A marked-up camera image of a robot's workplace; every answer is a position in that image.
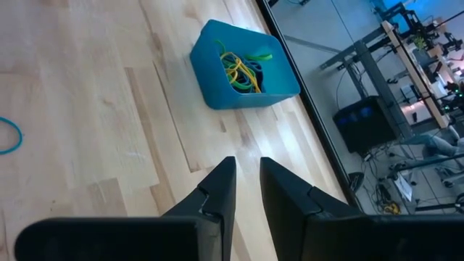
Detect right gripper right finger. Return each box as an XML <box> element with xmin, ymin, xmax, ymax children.
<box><xmin>260</xmin><ymin>156</ymin><xmax>464</xmax><ymax>261</ymax></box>

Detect teal plastic bin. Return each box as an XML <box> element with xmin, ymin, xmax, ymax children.
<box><xmin>189</xmin><ymin>19</ymin><xmax>302</xmax><ymax>111</ymax></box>

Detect yellow extension cord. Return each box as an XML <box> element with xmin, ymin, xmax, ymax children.
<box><xmin>382</xmin><ymin>201</ymin><xmax>402</xmax><ymax>215</ymax></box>

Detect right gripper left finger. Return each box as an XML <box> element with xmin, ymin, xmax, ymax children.
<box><xmin>13</xmin><ymin>156</ymin><xmax>237</xmax><ymax>261</ymax></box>

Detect black computer case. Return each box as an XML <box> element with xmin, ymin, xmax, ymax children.
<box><xmin>332</xmin><ymin>95</ymin><xmax>402</xmax><ymax>155</ymax></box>

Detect teal rubber band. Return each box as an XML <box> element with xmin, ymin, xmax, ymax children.
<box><xmin>0</xmin><ymin>116</ymin><xmax>24</xmax><ymax>156</ymax></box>
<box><xmin>246</xmin><ymin>60</ymin><xmax>265</xmax><ymax>94</ymax></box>

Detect wooden top workbench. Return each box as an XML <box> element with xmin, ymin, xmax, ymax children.
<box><xmin>318</xmin><ymin>20</ymin><xmax>452</xmax><ymax>141</ymax></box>

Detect person's leg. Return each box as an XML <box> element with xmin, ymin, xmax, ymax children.
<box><xmin>405</xmin><ymin>133</ymin><xmax>464</xmax><ymax>157</ymax></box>

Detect black floor cables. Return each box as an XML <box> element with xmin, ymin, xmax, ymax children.
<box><xmin>362</xmin><ymin>152</ymin><xmax>403</xmax><ymax>215</ymax></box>

